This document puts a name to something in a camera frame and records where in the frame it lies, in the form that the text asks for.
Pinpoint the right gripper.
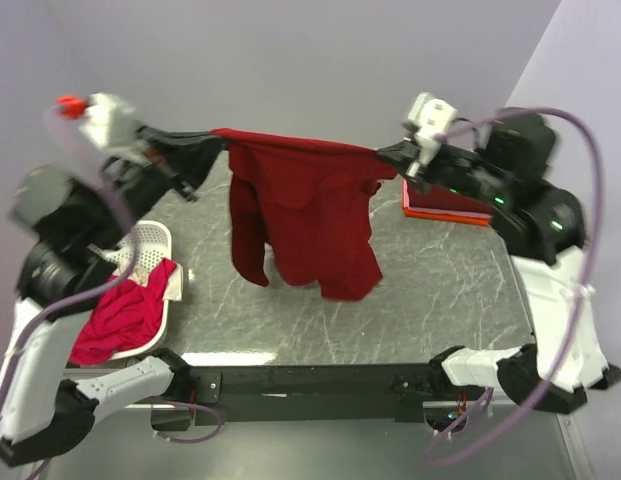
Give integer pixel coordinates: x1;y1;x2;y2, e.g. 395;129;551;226
378;133;517;207

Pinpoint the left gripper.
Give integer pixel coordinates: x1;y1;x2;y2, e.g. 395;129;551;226
84;116;231;249

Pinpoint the red t-shirt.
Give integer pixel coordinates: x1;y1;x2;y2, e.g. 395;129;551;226
216;128;396;301

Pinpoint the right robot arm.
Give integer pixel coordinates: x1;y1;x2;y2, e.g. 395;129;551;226
377;99;621;414

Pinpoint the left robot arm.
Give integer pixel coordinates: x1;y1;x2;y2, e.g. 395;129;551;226
0;126;225;467

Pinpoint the folded maroon t-shirt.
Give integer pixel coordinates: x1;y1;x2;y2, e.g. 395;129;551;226
403;182;492;216

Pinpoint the white laundry basket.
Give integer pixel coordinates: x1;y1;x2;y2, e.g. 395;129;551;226
69;221;181;366

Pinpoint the beige t-shirt in basket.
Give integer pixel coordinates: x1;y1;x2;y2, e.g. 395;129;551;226
128;249;183;302

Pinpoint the pink t-shirt in basket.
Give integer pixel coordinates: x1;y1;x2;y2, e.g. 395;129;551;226
69;278;164;366

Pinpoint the black base beam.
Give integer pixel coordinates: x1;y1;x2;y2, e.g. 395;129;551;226
167;363;478;422

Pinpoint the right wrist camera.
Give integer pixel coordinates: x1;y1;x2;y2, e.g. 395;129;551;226
406;92;458;178

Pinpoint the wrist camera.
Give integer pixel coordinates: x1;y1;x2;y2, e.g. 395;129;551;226
54;92;143;157
406;92;458;178

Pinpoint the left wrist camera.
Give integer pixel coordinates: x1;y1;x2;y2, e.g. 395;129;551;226
54;92;143;157

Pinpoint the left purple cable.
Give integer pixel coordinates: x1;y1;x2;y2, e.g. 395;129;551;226
0;99;226;480

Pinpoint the purple cable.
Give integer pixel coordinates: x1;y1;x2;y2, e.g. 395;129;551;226
422;106;605;467
0;99;226;480

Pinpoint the aluminium rail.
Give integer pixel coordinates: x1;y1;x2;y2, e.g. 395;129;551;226
121;397;187;410

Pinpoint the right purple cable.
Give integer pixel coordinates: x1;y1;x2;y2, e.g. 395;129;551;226
422;106;605;467

